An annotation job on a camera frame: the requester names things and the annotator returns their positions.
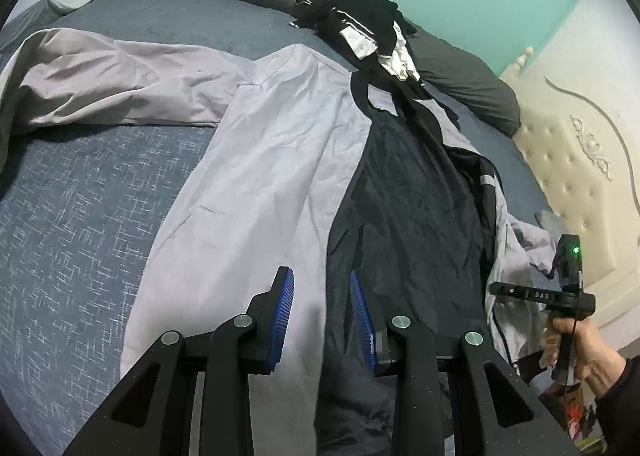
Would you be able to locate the grey and black jacket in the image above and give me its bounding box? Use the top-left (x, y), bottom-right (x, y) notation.
top-left (1, 28), bottom-right (553, 455)

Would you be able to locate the black and white clothes pile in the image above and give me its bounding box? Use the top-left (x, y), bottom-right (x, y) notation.
top-left (292, 0), bottom-right (428, 99)

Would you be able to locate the person's right hand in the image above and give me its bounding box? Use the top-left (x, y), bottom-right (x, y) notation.
top-left (539, 317), bottom-right (627, 398)

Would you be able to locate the folded grey garment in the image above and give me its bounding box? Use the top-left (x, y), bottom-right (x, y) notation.
top-left (535, 210), bottom-right (568, 242)

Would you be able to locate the cream tufted headboard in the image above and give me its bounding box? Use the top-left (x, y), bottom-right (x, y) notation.
top-left (500, 47), bottom-right (639, 350)

